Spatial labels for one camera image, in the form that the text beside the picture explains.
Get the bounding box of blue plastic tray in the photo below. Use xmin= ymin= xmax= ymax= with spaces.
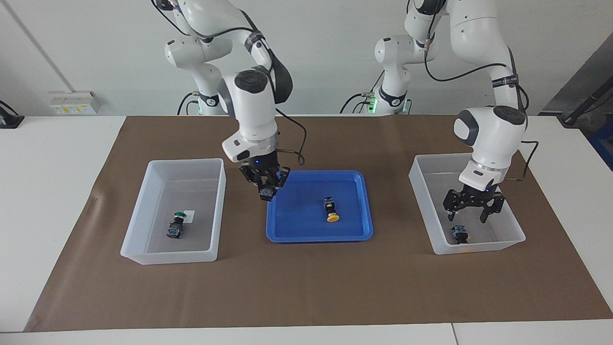
xmin=266 ymin=170 xmax=374 ymax=243

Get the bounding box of brown paper table mat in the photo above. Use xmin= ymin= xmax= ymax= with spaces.
xmin=24 ymin=114 xmax=613 ymax=333

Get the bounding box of black desk mount base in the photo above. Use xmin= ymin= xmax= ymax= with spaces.
xmin=0 ymin=100 xmax=25 ymax=129

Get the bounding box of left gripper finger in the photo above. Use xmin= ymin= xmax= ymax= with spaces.
xmin=443 ymin=190 xmax=464 ymax=221
xmin=480 ymin=194 xmax=505 ymax=224

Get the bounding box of black tripod leg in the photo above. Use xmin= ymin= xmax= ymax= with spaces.
xmin=557 ymin=77 xmax=613 ymax=128

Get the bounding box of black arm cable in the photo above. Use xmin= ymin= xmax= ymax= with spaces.
xmin=424 ymin=0 xmax=540 ymax=182
xmin=274 ymin=108 xmax=308 ymax=166

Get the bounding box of translucent white plastic box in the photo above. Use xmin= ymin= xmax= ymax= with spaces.
xmin=120 ymin=158 xmax=227 ymax=265
xmin=408 ymin=152 xmax=526 ymax=255

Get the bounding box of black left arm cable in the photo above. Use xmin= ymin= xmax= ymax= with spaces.
xmin=424 ymin=0 xmax=540 ymax=182

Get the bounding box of blue plastic crate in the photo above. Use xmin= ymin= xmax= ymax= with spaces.
xmin=588 ymin=128 xmax=613 ymax=172

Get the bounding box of white wall socket strip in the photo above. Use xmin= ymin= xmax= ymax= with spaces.
xmin=48 ymin=91 xmax=101 ymax=115

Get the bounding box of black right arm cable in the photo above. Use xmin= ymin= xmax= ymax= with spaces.
xmin=274 ymin=108 xmax=308 ymax=166

